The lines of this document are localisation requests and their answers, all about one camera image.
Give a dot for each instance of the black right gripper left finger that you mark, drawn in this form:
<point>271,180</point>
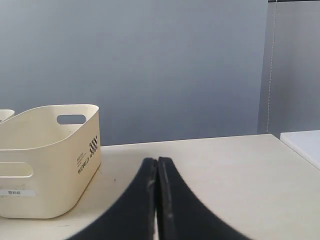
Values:
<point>132,216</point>

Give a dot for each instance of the cream storage bin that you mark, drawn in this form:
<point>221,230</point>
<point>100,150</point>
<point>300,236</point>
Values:
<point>48,156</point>
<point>6,114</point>

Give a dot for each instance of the cream middle storage bin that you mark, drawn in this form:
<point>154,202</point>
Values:
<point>6,114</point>

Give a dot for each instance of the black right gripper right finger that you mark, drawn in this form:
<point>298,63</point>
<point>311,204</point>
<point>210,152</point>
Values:
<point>181,215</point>

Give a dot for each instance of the white side table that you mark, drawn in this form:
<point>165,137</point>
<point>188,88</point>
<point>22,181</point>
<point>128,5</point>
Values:
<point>305,143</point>

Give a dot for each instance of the cream right storage bin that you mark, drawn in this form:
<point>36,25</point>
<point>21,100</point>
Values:
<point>48,156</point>

